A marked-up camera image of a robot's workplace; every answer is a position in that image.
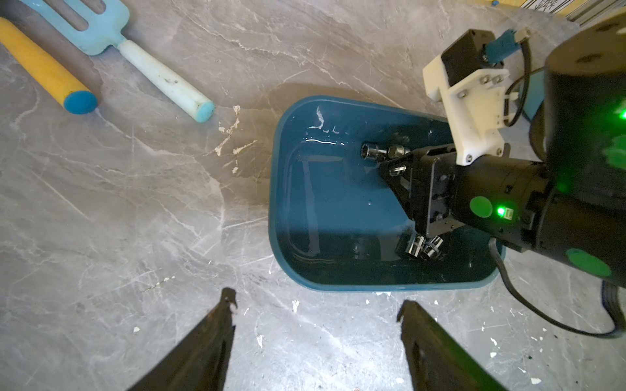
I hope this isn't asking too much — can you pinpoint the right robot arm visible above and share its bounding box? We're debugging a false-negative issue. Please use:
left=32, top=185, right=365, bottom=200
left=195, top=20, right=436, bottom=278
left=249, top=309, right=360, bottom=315
left=373, top=12, right=625, bottom=286

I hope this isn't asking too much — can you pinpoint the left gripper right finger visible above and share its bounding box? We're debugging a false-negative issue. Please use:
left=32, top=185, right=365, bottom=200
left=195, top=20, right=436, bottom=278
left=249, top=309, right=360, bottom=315
left=397, top=300, right=504, bottom=390

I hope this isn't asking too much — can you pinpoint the chrome socket in box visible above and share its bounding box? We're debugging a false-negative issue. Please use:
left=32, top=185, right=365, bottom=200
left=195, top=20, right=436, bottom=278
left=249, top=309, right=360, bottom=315
left=360, top=143, right=387, bottom=162
left=386, top=144, right=411, bottom=160
left=405, top=233, right=425, bottom=258
left=422, top=236, right=443, bottom=260

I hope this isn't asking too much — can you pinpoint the light blue toy fork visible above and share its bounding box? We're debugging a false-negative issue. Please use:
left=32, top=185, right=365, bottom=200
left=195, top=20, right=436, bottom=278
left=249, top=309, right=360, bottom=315
left=24, top=0, right=215, bottom=123

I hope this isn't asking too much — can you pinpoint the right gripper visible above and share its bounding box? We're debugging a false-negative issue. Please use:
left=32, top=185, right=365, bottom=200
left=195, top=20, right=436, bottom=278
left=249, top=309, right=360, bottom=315
left=379, top=144, right=550, bottom=252

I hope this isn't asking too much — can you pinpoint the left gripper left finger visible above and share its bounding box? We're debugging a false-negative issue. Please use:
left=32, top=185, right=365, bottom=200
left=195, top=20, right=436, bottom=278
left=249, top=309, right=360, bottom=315
left=131, top=288, right=237, bottom=390

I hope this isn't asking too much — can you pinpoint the blue toy shovel yellow handle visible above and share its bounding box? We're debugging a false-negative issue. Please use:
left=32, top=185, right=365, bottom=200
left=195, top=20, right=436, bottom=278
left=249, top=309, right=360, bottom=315
left=1, top=17, right=98, bottom=115

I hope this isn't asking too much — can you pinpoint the teal storage box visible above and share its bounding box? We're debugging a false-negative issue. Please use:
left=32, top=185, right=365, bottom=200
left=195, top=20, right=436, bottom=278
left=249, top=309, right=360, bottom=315
left=268, top=95, right=498, bottom=292

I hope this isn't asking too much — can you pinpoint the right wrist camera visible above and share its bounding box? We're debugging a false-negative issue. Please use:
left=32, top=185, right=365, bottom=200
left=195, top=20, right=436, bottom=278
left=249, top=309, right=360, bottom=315
left=422, top=28, right=531, bottom=166

